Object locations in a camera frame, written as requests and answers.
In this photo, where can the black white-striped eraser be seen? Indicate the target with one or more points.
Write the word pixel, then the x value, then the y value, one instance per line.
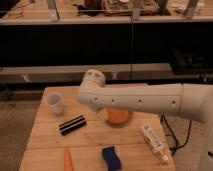
pixel 72 125

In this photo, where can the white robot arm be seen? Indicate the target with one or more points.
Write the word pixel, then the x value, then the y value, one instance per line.
pixel 189 101

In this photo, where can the orange bowl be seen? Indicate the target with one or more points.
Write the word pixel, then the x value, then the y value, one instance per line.
pixel 116 117

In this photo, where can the clear plastic cup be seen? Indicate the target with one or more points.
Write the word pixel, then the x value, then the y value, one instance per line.
pixel 53 102

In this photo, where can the wooden table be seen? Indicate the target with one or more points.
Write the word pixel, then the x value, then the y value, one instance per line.
pixel 45 147

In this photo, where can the white glue tube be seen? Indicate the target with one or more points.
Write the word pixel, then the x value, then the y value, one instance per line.
pixel 154 142

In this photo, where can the blue sponge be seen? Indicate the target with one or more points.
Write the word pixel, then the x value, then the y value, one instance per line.
pixel 110 157

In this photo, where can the orange carrot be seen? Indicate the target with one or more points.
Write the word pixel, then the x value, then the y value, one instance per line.
pixel 67 160

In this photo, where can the grey metal shelf rail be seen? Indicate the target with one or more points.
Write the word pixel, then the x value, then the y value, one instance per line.
pixel 75 73

